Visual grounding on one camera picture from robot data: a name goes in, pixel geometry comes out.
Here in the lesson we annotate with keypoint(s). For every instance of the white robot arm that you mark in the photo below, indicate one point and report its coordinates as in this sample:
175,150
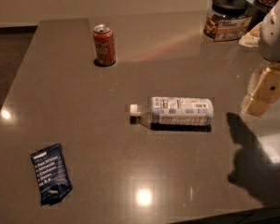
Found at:
269,36

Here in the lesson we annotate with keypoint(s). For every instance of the glass jar with black lid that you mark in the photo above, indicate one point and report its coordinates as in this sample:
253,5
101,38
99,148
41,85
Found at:
227,20

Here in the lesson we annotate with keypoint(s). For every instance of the red soda can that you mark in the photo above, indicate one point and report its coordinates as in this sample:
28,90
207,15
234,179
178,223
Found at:
104,44

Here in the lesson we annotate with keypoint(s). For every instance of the blue label plastic bottle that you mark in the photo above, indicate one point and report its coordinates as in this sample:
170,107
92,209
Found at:
174,111

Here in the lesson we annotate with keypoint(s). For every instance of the dark blue snack bar wrapper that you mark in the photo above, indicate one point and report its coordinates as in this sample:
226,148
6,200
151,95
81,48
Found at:
51,174

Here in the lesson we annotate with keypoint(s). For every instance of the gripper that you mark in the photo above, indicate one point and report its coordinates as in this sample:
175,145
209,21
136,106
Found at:
274,39

